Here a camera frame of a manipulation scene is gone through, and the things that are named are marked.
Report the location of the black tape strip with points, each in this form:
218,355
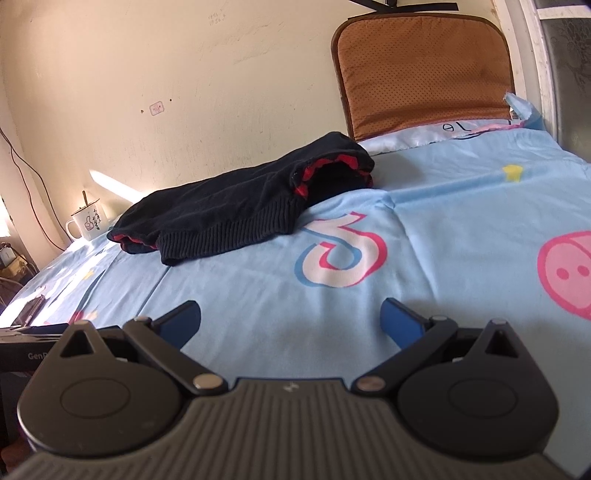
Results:
393,7

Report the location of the small pink wall sticker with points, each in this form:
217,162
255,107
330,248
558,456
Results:
156,108

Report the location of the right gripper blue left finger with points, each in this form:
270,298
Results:
159,343

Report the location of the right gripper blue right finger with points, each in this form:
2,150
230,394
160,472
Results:
418,338

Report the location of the white window frame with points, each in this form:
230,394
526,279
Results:
549,43

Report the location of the light blue cartoon bedsheet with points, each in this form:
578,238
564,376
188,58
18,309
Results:
494,225

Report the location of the brown padded cushion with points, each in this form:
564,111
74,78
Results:
400,71

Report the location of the white enamel mug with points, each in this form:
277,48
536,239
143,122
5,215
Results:
88,222

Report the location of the dark patterned knit sweater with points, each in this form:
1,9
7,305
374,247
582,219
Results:
245,206

